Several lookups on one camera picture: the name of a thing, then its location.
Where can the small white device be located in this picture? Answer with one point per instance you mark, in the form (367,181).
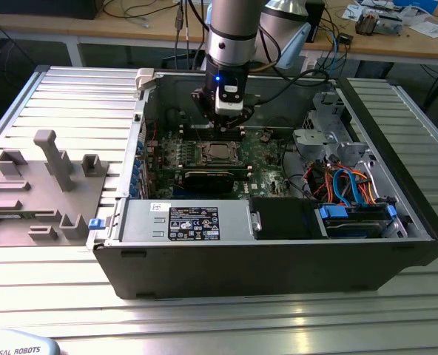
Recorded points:
(308,66)

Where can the green motherboard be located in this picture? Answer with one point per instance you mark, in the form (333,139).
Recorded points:
(263,166)

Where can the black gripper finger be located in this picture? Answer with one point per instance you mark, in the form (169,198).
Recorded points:
(204,103)
(243,117)

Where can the blue plastic case latch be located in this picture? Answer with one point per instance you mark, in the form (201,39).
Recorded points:
(95,224)

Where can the small black box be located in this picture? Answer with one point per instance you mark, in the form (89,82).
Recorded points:
(345,38)

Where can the black RAM slot white clips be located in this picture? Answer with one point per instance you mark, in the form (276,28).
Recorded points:
(204,128)
(204,135)

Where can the black grey PC case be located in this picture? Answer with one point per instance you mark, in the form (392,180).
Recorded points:
(241,270)

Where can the pale blue teach pendant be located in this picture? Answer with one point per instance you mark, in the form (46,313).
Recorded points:
(19,345)

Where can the copper black CPU cooler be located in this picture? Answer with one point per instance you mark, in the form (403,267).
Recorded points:
(367,24)

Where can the grey plastic parts rack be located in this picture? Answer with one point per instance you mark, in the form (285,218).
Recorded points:
(37,192)

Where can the blue cardboard box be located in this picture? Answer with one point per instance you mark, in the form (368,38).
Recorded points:
(418,4)

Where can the white paper sheet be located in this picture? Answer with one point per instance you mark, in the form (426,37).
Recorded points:
(428,29)

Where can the silver Intel CPU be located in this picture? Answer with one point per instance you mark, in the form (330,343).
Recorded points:
(220,151)

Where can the CPU socket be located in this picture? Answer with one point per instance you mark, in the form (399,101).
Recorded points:
(201,159)

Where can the grey metal device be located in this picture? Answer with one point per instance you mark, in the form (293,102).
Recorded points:
(389,26)

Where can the tall black box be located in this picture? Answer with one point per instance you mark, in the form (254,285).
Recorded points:
(315,22)

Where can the black graphics card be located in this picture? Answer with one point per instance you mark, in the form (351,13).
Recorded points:
(208,182)

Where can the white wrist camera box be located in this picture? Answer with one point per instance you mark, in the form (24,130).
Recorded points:
(229,105)

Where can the blue card retainer tab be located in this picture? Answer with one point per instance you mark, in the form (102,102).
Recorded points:
(141,147)
(135,178)
(132,191)
(137,163)

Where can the grey plastic case latch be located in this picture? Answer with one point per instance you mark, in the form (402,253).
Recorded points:
(145,78)

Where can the wooden desk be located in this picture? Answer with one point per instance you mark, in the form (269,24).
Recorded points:
(389,46)
(56,25)

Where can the black plastic bay cover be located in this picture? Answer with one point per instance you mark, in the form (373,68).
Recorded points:
(282,218)

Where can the grey metal disk bay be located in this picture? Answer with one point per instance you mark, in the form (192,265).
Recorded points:
(311,141)

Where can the grey power supply unit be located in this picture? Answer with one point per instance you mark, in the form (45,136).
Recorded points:
(145,222)

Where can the wide black box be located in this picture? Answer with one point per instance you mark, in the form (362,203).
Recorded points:
(45,9)

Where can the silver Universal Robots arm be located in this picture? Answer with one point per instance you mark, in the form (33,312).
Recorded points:
(234,22)

